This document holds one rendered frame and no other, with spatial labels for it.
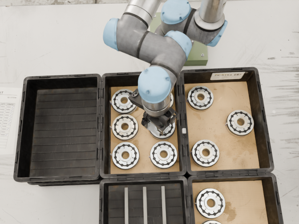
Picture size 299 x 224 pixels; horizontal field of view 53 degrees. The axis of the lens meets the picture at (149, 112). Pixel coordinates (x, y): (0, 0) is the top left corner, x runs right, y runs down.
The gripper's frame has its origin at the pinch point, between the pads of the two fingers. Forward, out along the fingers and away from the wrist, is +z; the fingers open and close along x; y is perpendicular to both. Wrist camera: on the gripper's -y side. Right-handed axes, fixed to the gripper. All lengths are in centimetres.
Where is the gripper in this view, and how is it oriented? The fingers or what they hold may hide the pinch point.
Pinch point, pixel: (155, 120)
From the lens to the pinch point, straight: 101.2
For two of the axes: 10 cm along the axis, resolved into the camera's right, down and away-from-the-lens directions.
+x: 6.9, -7.0, 1.9
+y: 7.2, 6.4, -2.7
